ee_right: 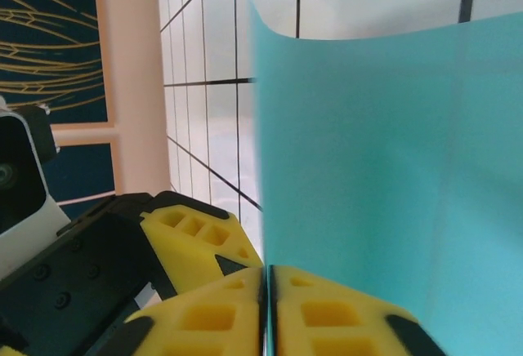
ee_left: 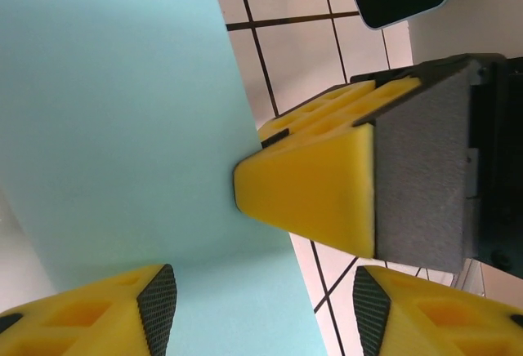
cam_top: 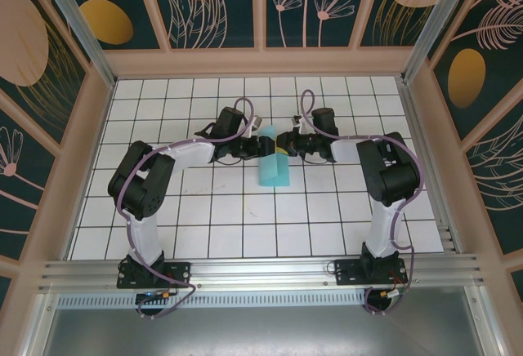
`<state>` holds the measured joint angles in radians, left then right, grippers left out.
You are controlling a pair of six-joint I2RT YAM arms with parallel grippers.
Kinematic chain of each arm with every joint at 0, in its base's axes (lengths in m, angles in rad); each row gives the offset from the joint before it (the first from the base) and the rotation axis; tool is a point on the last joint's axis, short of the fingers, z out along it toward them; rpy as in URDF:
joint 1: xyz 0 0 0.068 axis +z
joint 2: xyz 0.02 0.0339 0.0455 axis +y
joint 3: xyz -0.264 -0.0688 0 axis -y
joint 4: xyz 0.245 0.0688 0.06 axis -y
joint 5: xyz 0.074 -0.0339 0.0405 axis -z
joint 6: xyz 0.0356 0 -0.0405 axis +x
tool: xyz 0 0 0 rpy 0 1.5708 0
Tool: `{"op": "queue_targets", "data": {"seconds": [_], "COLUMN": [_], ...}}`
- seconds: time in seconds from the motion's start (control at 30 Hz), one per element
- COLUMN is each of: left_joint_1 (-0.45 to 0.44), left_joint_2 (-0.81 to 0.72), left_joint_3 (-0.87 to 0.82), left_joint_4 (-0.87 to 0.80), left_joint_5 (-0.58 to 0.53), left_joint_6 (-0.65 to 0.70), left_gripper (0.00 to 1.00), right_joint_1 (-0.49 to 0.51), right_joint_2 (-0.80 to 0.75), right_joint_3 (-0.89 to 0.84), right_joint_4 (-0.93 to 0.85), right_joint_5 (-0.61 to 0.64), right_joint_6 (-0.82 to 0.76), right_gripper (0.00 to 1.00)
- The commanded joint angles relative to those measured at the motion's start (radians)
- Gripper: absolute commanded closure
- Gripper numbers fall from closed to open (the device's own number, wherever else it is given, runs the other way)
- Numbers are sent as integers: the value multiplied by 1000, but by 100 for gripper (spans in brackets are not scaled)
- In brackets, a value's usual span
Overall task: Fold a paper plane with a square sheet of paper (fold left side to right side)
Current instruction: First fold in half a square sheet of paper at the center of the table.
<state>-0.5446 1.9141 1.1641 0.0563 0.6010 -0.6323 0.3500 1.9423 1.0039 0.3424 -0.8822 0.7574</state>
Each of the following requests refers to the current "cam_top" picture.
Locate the light blue cloth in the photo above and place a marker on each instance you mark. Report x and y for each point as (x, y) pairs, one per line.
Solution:
(271, 172)

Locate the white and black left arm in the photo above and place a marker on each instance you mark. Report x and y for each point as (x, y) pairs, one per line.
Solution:
(147, 237)

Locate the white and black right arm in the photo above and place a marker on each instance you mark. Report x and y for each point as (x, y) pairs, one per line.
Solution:
(382, 229)

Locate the grey metal sheet panel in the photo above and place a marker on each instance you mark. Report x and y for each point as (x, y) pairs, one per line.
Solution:
(261, 331)

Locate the aluminium side rail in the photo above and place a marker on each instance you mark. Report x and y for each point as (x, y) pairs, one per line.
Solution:
(412, 111)

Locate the long aluminium mounting rail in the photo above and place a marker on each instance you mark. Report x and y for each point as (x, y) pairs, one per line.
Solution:
(261, 272)

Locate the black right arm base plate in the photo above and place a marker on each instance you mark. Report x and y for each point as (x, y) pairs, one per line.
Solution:
(347, 272)

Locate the aluminium corner post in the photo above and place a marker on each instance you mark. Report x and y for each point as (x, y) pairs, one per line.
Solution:
(435, 25)
(79, 25)

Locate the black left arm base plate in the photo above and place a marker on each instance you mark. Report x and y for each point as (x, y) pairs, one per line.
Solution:
(180, 274)

